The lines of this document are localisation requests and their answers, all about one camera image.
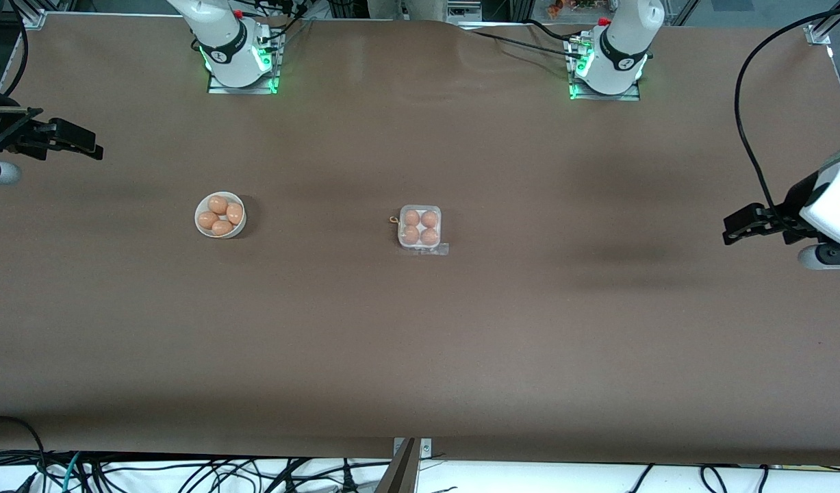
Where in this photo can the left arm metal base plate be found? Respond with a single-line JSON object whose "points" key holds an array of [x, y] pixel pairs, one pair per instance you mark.
{"points": [[639, 94]]}

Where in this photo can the brown paper table cover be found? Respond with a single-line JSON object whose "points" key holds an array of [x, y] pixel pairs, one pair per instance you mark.
{"points": [[420, 342]]}

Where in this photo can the clear plastic egg box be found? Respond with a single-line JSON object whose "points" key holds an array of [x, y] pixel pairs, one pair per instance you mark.
{"points": [[441, 249]]}

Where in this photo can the brown angled bar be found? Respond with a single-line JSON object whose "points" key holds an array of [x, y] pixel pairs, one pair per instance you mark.
{"points": [[399, 472]]}

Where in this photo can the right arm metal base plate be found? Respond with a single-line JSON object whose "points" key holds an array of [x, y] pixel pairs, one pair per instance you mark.
{"points": [[218, 87]]}

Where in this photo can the small orange object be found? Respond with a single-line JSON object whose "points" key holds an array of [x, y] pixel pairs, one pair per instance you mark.
{"points": [[555, 8]]}

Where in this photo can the aluminium frame profile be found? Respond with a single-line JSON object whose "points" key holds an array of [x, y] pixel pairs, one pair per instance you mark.
{"points": [[36, 17], [822, 31]]}

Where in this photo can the white round bowl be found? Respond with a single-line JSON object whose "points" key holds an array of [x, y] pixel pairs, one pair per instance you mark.
{"points": [[200, 230]]}

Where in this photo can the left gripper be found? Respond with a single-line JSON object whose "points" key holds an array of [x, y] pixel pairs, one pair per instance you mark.
{"points": [[795, 200]]}

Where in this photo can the brown egg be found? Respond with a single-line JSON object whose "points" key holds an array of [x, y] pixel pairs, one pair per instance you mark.
{"points": [[222, 228], [411, 235], [218, 204], [429, 236], [207, 220], [429, 218], [235, 213], [411, 218]]}

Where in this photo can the small metal bracket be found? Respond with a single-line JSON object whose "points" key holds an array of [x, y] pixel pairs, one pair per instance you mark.
{"points": [[426, 448]]}

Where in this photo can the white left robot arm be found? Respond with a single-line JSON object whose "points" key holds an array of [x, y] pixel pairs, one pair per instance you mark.
{"points": [[621, 41]]}

